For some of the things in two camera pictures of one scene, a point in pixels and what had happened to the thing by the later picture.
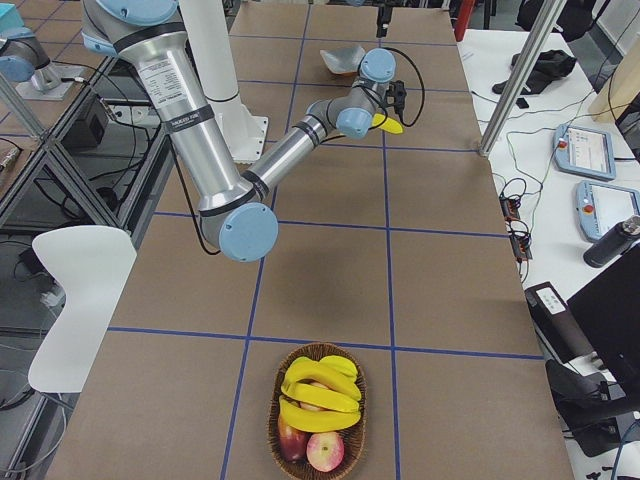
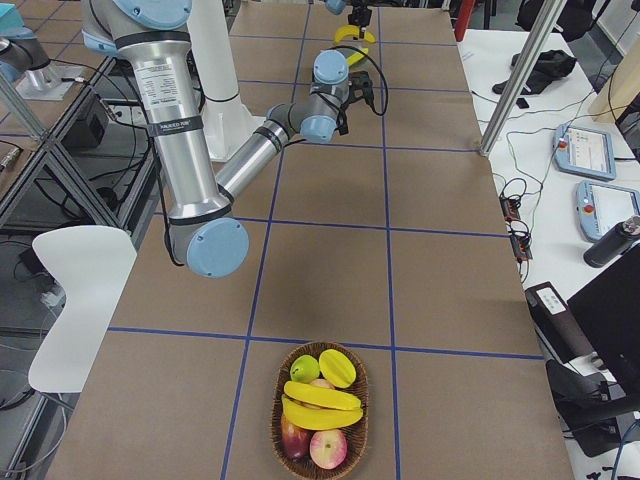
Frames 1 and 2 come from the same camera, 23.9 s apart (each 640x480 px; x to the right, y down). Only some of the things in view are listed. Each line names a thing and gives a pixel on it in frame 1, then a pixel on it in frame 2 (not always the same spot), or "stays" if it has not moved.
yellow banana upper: x=320 y=395 stays
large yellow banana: x=337 y=373 → x=350 y=30
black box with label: x=560 y=331 stays
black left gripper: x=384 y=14 → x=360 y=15
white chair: x=93 y=264 stays
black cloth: x=547 y=66 stays
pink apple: x=325 y=451 stays
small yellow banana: x=390 y=124 → x=357 y=56
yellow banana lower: x=314 y=419 stays
